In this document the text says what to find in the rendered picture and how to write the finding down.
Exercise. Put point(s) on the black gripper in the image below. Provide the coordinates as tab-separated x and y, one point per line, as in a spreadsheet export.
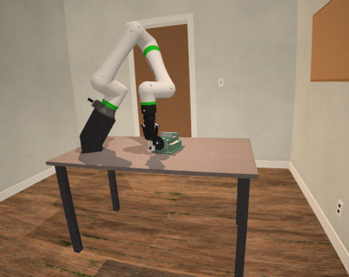
148	129

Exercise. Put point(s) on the green clamp slide with handwheel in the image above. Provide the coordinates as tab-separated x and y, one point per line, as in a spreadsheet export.
167	143

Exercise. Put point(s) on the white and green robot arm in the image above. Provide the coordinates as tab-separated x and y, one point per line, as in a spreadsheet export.
103	80

